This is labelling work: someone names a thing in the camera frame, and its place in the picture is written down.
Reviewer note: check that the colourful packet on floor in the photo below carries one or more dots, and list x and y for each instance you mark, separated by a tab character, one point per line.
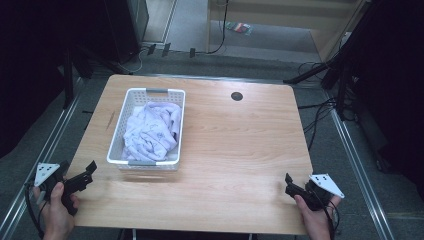
238	28

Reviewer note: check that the small black floor clip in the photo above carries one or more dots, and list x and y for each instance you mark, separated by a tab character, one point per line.
151	49
192	52
166	49

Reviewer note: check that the black cabinet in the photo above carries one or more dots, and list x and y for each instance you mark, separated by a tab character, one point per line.
125	30

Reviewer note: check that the white plastic laundry basket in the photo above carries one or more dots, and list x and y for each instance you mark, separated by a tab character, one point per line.
133	110

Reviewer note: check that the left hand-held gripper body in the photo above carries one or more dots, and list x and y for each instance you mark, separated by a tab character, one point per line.
68	185

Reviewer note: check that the person's left hand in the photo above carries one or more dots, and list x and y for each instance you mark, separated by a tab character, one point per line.
56	213

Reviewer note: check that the black stand leg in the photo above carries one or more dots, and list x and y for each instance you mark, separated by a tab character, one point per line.
308	73

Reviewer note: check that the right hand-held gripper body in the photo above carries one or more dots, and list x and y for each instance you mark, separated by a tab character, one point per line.
320	191

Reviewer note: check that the person's right hand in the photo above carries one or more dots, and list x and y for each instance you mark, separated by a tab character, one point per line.
315	221

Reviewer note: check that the silver floor rail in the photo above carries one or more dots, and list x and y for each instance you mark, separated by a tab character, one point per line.
361	173
36	160

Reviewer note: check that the black round table grommet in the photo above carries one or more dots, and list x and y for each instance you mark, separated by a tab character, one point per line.
236	96

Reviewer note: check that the light wooden shelf unit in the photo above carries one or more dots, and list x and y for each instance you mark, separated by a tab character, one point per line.
283	13

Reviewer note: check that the pale lilac garment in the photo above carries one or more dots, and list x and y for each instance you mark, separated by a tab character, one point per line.
151	131

